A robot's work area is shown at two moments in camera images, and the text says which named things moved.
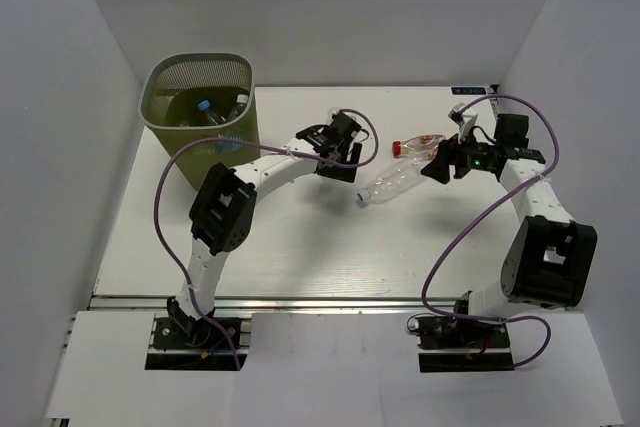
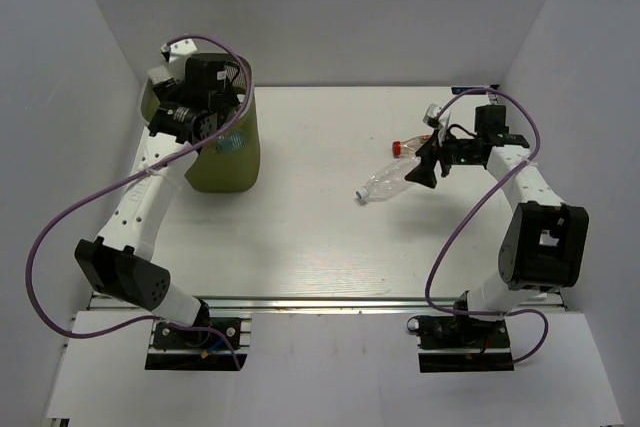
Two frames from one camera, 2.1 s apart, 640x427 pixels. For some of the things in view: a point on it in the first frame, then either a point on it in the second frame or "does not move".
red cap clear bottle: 419,148 does not move
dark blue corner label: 468,91 does not move
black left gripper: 344,174 → 170,90
